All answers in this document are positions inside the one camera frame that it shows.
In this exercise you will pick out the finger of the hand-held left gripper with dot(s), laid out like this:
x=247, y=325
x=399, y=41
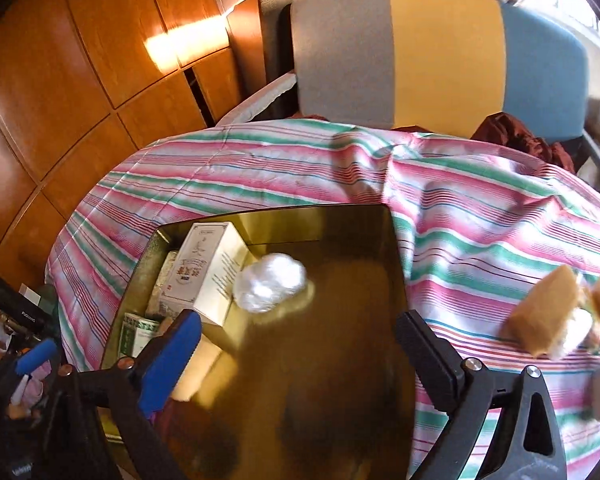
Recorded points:
x=36, y=356

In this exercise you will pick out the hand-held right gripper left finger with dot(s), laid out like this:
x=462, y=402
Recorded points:
x=167, y=360

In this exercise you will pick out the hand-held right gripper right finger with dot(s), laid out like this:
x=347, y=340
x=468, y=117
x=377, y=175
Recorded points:
x=430, y=362

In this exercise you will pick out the green printed packet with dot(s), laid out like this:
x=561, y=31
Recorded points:
x=137, y=335

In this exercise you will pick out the cream carton box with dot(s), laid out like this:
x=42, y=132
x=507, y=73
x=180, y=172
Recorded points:
x=205, y=270

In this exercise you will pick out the gold tin box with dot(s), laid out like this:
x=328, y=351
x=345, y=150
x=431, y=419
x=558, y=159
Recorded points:
x=330, y=335

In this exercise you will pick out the large yellow sponge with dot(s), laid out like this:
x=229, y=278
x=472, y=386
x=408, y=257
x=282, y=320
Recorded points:
x=542, y=310

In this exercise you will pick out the white ball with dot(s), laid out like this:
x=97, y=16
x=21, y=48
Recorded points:
x=575, y=332
x=270, y=282

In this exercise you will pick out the white mug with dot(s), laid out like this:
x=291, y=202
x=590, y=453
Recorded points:
x=1, y=340

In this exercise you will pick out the striped blanket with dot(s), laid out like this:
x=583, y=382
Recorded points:
x=480, y=200

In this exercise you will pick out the dark red cloth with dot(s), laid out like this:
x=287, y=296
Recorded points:
x=510, y=132

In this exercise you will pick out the wooden wardrobe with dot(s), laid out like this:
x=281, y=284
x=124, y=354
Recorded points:
x=55, y=85

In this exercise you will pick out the grey yellow blue chair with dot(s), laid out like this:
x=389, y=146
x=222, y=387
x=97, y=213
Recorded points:
x=445, y=55

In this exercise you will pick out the wooden board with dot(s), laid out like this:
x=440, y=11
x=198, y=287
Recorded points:
x=247, y=45

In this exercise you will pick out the dark grey board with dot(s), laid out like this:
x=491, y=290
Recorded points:
x=270, y=25

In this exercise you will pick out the white bed frame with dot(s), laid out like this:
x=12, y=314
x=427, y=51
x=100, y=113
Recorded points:
x=255, y=102

